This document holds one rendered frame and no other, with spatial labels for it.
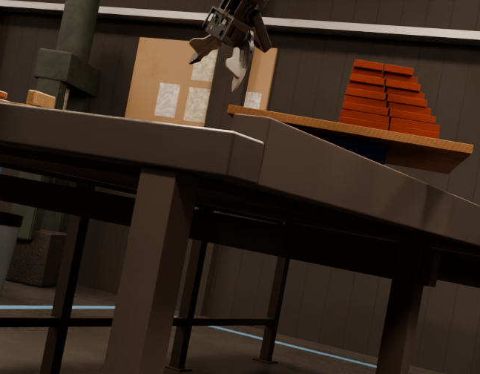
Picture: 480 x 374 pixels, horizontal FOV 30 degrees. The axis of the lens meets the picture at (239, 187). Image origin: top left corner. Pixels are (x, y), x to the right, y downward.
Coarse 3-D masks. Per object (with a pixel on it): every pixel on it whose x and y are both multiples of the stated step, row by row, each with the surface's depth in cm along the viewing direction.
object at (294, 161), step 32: (256, 128) 123; (288, 128) 127; (288, 160) 128; (320, 160) 137; (352, 160) 147; (288, 192) 130; (320, 192) 139; (352, 192) 149; (384, 192) 161; (416, 192) 176; (448, 192) 194; (416, 224) 178; (448, 224) 196
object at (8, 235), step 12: (0, 216) 616; (12, 216) 623; (0, 228) 618; (12, 228) 625; (0, 240) 619; (12, 240) 629; (0, 252) 621; (12, 252) 634; (0, 264) 623; (0, 276) 626; (0, 288) 629
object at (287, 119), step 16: (240, 112) 186; (256, 112) 186; (272, 112) 185; (304, 128) 189; (320, 128) 184; (336, 128) 183; (352, 128) 183; (368, 128) 182; (384, 144) 190; (400, 144) 185; (416, 144) 181; (432, 144) 180; (448, 144) 180; (464, 144) 180; (400, 160) 217; (416, 160) 210; (432, 160) 204; (448, 160) 198
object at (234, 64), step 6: (234, 48) 190; (234, 54) 189; (240, 54) 191; (228, 60) 187; (234, 60) 189; (240, 60) 190; (228, 66) 187; (234, 66) 189; (240, 66) 190; (234, 72) 189; (240, 72) 190; (234, 78) 191; (240, 78) 190; (234, 84) 190; (234, 90) 190
